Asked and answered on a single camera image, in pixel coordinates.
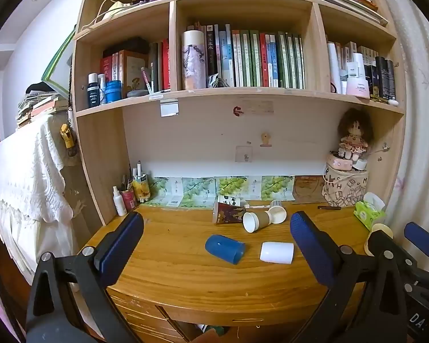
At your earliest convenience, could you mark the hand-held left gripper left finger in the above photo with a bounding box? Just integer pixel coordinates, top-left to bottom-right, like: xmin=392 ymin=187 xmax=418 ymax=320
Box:
xmin=26 ymin=212 xmax=144 ymax=343

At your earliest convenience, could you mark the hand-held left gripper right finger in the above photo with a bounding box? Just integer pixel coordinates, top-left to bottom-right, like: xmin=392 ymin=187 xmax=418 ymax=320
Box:
xmin=290 ymin=211 xmax=409 ymax=343

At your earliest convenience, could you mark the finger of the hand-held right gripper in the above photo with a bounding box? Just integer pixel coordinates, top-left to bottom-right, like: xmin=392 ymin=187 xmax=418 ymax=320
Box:
xmin=400 ymin=222 xmax=429 ymax=306

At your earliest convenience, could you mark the white plastic cup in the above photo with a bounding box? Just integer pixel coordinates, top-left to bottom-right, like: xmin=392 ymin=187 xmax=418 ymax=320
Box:
xmin=260 ymin=242 xmax=295 ymax=265

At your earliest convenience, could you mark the blue plastic cup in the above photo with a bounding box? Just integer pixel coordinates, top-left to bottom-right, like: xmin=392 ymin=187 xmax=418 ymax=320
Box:
xmin=205 ymin=235 xmax=246 ymax=265

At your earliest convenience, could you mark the brown paper cup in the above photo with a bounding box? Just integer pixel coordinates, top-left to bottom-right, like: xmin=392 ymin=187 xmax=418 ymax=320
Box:
xmin=243 ymin=210 xmax=273 ymax=234

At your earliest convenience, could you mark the dark printed paper cup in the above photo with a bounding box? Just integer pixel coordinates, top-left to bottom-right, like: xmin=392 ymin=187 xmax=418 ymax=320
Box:
xmin=213 ymin=202 xmax=246 ymax=225

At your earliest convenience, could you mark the white spray bottle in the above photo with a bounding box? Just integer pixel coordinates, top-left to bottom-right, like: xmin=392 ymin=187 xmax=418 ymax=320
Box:
xmin=112 ymin=186 xmax=128 ymax=217

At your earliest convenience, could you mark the red can pen holder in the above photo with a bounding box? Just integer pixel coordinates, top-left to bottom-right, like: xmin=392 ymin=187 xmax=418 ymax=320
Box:
xmin=121 ymin=187 xmax=138 ymax=212

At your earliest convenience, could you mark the tape roll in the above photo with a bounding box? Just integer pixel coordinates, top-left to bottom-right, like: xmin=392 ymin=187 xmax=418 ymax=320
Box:
xmin=364 ymin=223 xmax=394 ymax=257

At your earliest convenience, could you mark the green tissue pack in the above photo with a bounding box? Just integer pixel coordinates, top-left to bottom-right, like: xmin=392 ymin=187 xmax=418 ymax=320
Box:
xmin=353 ymin=192 xmax=386 ymax=230

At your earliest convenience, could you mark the brown printed card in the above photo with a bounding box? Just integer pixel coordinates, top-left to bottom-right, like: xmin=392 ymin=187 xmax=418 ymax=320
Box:
xmin=292 ymin=175 xmax=327 ymax=204

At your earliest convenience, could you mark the green grape printed card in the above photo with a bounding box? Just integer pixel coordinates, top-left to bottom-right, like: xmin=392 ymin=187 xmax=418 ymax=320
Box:
xmin=180 ymin=176 xmax=216 ymax=208
xmin=144 ymin=176 xmax=184 ymax=208
xmin=260 ymin=175 xmax=295 ymax=201
xmin=214 ymin=175 xmax=250 ymax=201

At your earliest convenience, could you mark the letter printed canvas bag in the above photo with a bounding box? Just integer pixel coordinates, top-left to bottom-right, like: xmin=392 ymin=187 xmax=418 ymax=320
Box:
xmin=322 ymin=165 xmax=370 ymax=207

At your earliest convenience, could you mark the wooden desk drawer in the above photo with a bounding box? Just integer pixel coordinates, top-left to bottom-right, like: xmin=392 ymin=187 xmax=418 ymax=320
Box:
xmin=107 ymin=288 xmax=308 ymax=343

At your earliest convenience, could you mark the wooden bookshelf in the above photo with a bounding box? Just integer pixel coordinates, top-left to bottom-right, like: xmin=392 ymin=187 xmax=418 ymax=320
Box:
xmin=67 ymin=0 xmax=407 ymax=227

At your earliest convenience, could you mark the pink music box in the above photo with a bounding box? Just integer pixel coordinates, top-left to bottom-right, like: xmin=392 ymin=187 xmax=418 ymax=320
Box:
xmin=327 ymin=151 xmax=353 ymax=172

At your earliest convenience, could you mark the brown haired rag doll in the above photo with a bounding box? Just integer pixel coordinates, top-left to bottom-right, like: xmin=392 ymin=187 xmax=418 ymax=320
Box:
xmin=337 ymin=108 xmax=375 ymax=161

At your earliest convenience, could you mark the white lace cloth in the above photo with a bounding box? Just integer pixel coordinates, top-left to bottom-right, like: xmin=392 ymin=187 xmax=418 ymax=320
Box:
xmin=0 ymin=113 xmax=76 ymax=276

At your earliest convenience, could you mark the yellow toy figure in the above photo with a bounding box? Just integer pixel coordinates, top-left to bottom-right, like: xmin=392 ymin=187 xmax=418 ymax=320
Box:
xmin=59 ymin=124 xmax=75 ymax=149

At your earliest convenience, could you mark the pale floral curtain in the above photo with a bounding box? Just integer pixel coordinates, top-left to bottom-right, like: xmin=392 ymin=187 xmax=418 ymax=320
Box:
xmin=375 ymin=0 xmax=429 ymax=270

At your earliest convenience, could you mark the blue jar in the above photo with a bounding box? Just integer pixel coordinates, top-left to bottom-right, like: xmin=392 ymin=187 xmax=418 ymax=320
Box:
xmin=105 ymin=80 xmax=123 ymax=104

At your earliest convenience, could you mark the dark bottle with white cap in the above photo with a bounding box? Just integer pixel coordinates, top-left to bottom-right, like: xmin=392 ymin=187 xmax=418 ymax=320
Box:
xmin=87 ymin=73 xmax=101 ymax=108

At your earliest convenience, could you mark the small white bottle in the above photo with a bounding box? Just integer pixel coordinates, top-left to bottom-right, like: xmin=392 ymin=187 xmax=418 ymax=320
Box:
xmin=97 ymin=74 xmax=107 ymax=105

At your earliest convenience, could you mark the pile of old books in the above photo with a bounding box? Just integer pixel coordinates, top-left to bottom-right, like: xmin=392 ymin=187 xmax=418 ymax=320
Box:
xmin=16 ymin=92 xmax=71 ymax=130

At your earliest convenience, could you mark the black bottle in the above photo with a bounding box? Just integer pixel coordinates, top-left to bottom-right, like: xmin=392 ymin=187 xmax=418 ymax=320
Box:
xmin=375 ymin=56 xmax=396 ymax=101

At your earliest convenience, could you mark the pink lotion bottle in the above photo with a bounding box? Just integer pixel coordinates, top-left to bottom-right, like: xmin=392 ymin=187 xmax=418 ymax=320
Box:
xmin=345 ymin=75 xmax=371 ymax=99

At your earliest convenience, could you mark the white and red tube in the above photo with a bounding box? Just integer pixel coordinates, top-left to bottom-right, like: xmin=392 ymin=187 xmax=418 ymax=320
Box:
xmin=141 ymin=67 xmax=154 ymax=94

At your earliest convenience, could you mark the row of red and dark books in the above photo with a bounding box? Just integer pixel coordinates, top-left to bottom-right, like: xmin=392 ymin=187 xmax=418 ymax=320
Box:
xmin=99 ymin=36 xmax=171 ymax=97

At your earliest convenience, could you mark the green framed board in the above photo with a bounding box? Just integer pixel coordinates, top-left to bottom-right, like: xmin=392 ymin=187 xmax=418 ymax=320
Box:
xmin=41 ymin=28 xmax=76 ymax=96

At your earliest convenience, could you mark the row of white and dark books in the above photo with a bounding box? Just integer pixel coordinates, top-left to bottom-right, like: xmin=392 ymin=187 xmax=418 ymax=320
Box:
xmin=326 ymin=41 xmax=380 ymax=95

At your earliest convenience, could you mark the row of green and red books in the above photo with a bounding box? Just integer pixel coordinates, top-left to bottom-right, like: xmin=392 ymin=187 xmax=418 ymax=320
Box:
xmin=186 ymin=21 xmax=305 ymax=90

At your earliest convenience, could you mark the floral printed tube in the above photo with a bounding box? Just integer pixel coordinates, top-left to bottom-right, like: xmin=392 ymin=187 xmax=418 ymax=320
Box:
xmin=182 ymin=30 xmax=207 ymax=91

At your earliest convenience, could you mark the cream face mask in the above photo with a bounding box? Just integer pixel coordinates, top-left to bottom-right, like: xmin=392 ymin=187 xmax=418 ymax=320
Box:
xmin=82 ymin=0 xmax=131 ymax=30

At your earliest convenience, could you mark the clear wall hook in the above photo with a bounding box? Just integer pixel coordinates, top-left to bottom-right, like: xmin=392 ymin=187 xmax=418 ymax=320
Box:
xmin=235 ymin=145 xmax=253 ymax=163

